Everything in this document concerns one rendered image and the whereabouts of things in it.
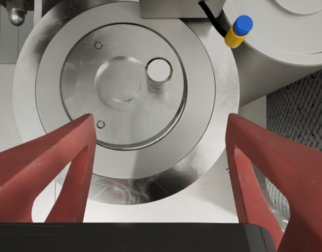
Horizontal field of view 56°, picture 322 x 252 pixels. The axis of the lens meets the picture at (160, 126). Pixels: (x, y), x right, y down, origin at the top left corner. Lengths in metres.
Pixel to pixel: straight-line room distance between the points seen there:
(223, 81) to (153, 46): 0.05
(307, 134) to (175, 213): 0.28
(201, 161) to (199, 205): 0.35
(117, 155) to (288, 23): 0.15
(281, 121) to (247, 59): 0.19
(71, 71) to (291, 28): 0.15
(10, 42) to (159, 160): 2.96
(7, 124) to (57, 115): 0.39
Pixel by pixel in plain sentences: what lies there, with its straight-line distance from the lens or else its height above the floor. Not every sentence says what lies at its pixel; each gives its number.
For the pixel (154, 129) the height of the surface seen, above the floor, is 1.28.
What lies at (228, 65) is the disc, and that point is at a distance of 0.21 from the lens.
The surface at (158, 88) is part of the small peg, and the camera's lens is 0.16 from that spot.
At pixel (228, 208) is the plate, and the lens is 0.55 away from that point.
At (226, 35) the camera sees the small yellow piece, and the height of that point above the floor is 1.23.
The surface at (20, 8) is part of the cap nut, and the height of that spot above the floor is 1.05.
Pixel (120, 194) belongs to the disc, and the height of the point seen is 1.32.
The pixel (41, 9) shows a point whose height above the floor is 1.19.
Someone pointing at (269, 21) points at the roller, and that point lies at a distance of 0.23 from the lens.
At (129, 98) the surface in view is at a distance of 0.18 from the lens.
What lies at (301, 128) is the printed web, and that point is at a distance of 0.36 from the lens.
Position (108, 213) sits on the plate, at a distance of 0.54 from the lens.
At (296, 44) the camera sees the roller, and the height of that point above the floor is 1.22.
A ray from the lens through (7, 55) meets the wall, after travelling 3.10.
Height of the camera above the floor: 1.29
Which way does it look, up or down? 4 degrees down
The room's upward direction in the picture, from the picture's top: 180 degrees clockwise
